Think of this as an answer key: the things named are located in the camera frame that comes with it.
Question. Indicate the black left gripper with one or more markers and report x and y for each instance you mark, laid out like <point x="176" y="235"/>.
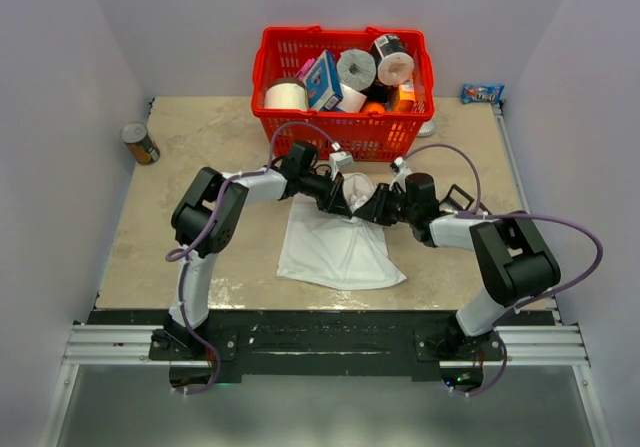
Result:
<point x="334" y="198"/>

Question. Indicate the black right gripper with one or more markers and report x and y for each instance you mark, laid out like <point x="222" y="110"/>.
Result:
<point x="375" y="210"/>

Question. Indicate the white shirt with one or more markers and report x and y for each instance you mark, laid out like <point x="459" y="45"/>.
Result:
<point x="346" y="254"/>

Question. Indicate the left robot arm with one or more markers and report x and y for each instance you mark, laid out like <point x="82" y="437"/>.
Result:
<point x="206" y="219"/>

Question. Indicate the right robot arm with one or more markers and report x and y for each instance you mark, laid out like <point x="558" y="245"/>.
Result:
<point x="515" y="262"/>

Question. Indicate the black display case left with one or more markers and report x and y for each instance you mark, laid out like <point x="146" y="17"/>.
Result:
<point x="457" y="199"/>

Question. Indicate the red shopping basket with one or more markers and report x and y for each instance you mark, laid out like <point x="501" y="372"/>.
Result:
<point x="374" y="138"/>

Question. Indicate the silver round object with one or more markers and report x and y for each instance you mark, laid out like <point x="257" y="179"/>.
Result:
<point x="427" y="129"/>

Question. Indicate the orange fruit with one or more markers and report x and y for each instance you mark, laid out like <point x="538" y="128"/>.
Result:
<point x="373" y="108"/>

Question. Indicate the white paper roll left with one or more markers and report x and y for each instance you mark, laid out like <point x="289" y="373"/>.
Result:
<point x="287" y="93"/>

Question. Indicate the blue box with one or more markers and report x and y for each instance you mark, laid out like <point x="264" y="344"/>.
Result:
<point x="322" y="83"/>

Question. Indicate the orange box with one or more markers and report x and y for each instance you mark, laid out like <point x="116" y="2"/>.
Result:
<point x="402" y="98"/>

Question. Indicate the pink packet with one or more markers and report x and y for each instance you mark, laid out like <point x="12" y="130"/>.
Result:
<point x="304" y="69"/>

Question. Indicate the grey toilet roll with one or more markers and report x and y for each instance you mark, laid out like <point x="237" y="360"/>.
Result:
<point x="356" y="69"/>

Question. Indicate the pink toilet roll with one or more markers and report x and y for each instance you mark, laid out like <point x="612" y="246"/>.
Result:
<point x="395" y="68"/>

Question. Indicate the blue candy packet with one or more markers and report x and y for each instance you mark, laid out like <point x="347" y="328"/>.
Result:
<point x="481" y="93"/>

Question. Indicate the black cylinder container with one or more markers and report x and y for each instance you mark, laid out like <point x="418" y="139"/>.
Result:
<point x="387" y="45"/>

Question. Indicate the tin can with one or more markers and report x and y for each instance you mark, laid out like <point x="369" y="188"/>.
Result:
<point x="139" y="143"/>

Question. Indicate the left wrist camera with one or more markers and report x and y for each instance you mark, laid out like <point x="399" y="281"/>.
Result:
<point x="338" y="161"/>

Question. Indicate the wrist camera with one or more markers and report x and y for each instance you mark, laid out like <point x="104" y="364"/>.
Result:
<point x="338" y="161"/>
<point x="400" y="171"/>

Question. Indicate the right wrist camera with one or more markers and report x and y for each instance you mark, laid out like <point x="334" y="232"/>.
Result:
<point x="400" y="171"/>

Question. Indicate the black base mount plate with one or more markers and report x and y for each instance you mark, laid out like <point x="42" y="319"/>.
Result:
<point x="406" y="344"/>

